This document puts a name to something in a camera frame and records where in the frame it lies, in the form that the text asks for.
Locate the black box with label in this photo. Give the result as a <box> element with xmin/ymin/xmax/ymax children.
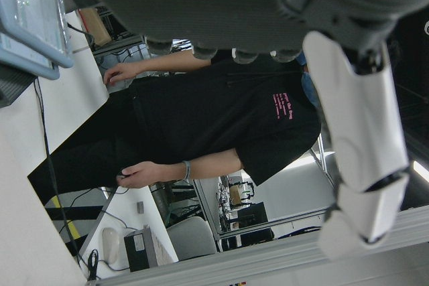
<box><xmin>123</xmin><ymin>228</ymin><xmax>158</xmax><ymax>273</ymax></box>

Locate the black pendant cable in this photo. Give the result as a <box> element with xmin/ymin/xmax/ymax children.
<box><xmin>33</xmin><ymin>78</ymin><xmax>101</xmax><ymax>280</ymax></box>

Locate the person left hand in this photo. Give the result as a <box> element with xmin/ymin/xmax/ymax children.
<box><xmin>116</xmin><ymin>161</ymin><xmax>158</xmax><ymax>188</ymax></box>

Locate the grey corrugated hose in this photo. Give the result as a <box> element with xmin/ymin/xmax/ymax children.
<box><xmin>150</xmin><ymin>184</ymin><xmax>176</xmax><ymax>226</ymax></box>

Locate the person right forearm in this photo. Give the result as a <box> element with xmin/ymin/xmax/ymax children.
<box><xmin>129</xmin><ymin>54</ymin><xmax>210</xmax><ymax>75</ymax></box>

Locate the yellow floor tape strip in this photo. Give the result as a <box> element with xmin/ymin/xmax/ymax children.
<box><xmin>43</xmin><ymin>195</ymin><xmax>83</xmax><ymax>250</ymax></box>

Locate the brown cardboard box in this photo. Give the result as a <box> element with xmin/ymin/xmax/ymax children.
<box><xmin>78</xmin><ymin>6</ymin><xmax>111</xmax><ymax>46</ymax></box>

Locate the person in black clothes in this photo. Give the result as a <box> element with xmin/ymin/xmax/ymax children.
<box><xmin>28</xmin><ymin>50</ymin><xmax>322</xmax><ymax>205</ymax></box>

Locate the white computer mouse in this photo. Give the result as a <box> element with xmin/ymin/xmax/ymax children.
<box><xmin>101</xmin><ymin>227</ymin><xmax>121</xmax><ymax>264</ymax></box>

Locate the grey chair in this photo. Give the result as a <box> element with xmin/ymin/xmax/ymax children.
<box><xmin>166</xmin><ymin>215</ymin><xmax>219</xmax><ymax>262</ymax></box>

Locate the black controller box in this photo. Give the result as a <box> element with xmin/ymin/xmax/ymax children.
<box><xmin>0</xmin><ymin>64</ymin><xmax>38</xmax><ymax>109</ymax></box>

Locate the aluminium extrusion post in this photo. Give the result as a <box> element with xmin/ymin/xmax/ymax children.
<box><xmin>88</xmin><ymin>205</ymin><xmax>429</xmax><ymax>286</ymax></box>

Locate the person right hand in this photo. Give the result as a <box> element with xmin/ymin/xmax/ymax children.
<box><xmin>103</xmin><ymin>62</ymin><xmax>135</xmax><ymax>86</ymax></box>

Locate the white lab workbench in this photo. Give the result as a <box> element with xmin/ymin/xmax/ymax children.
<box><xmin>192</xmin><ymin>150</ymin><xmax>336</xmax><ymax>243</ymax></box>

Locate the grey blue teach pendant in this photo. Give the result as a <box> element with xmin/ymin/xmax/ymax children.
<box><xmin>0</xmin><ymin>0</ymin><xmax>75</xmax><ymax>70</ymax></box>
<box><xmin>0</xmin><ymin>29</ymin><xmax>61</xmax><ymax>81</ymax></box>

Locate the person left forearm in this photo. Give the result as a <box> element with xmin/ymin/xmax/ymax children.
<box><xmin>154</xmin><ymin>150</ymin><xmax>243</xmax><ymax>182</ymax></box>

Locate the white grey left robot hand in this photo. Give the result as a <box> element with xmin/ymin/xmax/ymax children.
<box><xmin>62</xmin><ymin>0</ymin><xmax>429</xmax><ymax>263</ymax></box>

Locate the white computer keyboard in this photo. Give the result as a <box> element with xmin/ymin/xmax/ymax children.
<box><xmin>143</xmin><ymin>224</ymin><xmax>180</xmax><ymax>267</ymax></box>

